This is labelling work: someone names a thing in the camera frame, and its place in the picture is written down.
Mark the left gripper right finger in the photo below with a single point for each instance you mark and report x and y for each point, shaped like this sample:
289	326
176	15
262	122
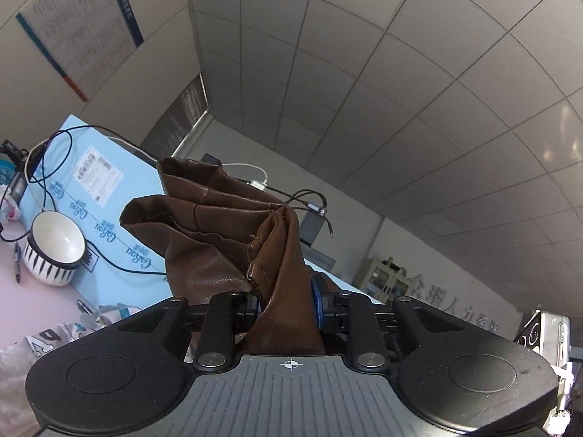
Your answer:
348	314

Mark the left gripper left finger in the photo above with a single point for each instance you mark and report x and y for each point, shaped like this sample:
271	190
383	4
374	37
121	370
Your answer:
226	313

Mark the brown leather vest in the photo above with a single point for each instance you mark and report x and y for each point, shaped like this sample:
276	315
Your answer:
218	235

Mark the glass display cabinet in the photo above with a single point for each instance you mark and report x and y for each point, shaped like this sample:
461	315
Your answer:
383	280

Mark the black and white bowl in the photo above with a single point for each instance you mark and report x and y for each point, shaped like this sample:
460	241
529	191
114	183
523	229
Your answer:
54	248

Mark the black pen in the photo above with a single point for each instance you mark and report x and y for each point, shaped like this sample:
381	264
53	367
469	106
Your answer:
17	262

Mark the cartoon print bed sheet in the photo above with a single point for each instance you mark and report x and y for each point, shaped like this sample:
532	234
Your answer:
17	360

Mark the wall notice poster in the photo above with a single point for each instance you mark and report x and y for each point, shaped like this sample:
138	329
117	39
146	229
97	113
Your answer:
85	41

